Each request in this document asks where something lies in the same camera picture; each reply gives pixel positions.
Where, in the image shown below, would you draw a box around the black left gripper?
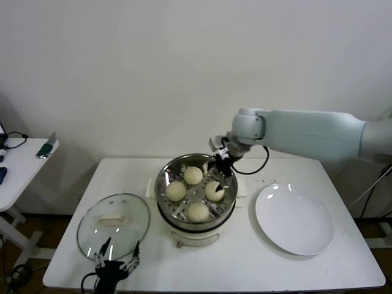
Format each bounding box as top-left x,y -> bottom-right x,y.
93,236 -> 141,294

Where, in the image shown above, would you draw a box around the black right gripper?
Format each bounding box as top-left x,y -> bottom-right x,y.
207,153 -> 235,193

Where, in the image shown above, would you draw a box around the white steamed baozi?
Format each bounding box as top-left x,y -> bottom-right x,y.
187,202 -> 211,223
204,180 -> 227,202
183,167 -> 204,186
165,181 -> 187,202

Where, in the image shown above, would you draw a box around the round glass pot lid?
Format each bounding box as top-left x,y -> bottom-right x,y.
76,193 -> 151,263

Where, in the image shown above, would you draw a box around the perforated steel steamer basket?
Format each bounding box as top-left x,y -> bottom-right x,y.
154,153 -> 238,232

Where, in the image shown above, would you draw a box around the cream electric cooker pot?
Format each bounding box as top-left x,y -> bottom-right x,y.
143,177 -> 248,249

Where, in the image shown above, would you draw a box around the round white plate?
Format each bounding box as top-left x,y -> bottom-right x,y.
254,183 -> 334,257

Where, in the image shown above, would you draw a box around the green and silver object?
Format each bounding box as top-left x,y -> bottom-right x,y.
36,131 -> 59,159

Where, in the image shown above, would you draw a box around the white side table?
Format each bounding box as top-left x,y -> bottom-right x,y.
0,138 -> 59,267

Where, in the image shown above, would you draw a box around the beige cabinet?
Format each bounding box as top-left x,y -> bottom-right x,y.
349,157 -> 392,220

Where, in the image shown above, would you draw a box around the white stand base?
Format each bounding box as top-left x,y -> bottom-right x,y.
356,219 -> 392,249

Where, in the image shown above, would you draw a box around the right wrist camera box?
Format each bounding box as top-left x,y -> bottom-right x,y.
209,135 -> 231,159

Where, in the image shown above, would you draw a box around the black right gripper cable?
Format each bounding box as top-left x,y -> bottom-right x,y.
231,146 -> 270,175

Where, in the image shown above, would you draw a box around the tangled floor cables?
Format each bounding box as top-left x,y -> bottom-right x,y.
0,235 -> 34,290

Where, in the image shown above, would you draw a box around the thin black desk cable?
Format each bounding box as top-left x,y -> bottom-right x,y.
0,131 -> 29,151

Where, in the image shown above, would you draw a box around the white wall cable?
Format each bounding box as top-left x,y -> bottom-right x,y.
349,173 -> 383,206

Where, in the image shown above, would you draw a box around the black power cable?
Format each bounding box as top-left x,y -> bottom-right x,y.
360,162 -> 392,219

